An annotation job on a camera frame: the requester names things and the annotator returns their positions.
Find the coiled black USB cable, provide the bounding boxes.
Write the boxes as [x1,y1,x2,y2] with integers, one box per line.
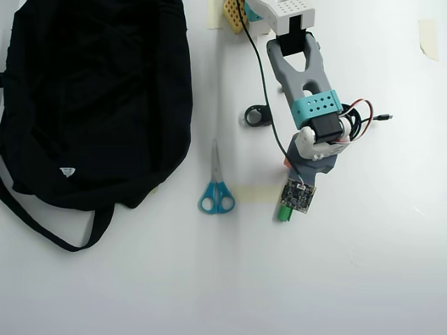
[340,103,394,140]

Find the long beige masking tape strip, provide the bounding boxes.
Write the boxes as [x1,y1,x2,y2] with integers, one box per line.
[232,184,286,204]

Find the green and black marker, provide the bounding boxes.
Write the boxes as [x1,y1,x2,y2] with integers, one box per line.
[277,204,293,223]

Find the blue handled scissors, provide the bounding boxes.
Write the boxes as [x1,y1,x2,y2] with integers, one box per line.
[198,138,235,214]

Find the camera circuit board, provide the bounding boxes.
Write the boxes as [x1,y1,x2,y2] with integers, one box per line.
[279,176,318,214]

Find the yellow perforated block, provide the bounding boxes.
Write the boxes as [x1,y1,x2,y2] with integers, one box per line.
[223,0,249,35]

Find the torn beige masking tape piece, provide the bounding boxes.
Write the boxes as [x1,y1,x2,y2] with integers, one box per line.
[418,19,440,62]

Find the thin black camera cable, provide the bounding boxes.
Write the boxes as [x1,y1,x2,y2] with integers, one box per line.
[235,0,305,183]

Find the black fabric bag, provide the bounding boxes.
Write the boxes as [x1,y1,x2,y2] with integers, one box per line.
[0,0,194,253]

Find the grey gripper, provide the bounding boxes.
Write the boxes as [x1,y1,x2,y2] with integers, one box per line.
[283,134,338,186]

